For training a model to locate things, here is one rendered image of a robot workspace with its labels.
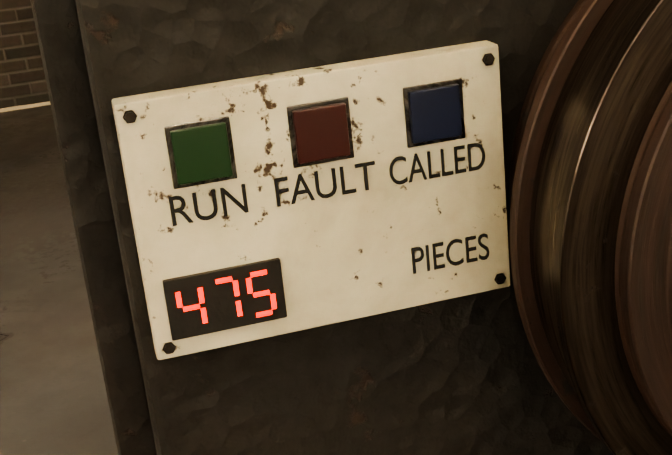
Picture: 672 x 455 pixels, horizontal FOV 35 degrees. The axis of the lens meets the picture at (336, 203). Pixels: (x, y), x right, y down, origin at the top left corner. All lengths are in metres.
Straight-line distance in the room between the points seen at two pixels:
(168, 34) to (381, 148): 0.16
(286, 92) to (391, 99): 0.07
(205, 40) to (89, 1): 0.08
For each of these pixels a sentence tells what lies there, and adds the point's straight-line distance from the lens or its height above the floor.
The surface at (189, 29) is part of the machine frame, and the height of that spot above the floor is 1.28.
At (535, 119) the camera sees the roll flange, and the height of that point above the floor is 1.20.
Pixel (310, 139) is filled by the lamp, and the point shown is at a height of 1.20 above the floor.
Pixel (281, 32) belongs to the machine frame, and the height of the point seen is 1.27.
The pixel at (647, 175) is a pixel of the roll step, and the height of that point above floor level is 1.18.
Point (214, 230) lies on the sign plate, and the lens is 0.71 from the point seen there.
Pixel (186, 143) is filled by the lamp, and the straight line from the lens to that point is 0.68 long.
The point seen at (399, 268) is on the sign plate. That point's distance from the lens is 0.75.
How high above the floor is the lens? 1.38
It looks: 19 degrees down
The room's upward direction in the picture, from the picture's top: 6 degrees counter-clockwise
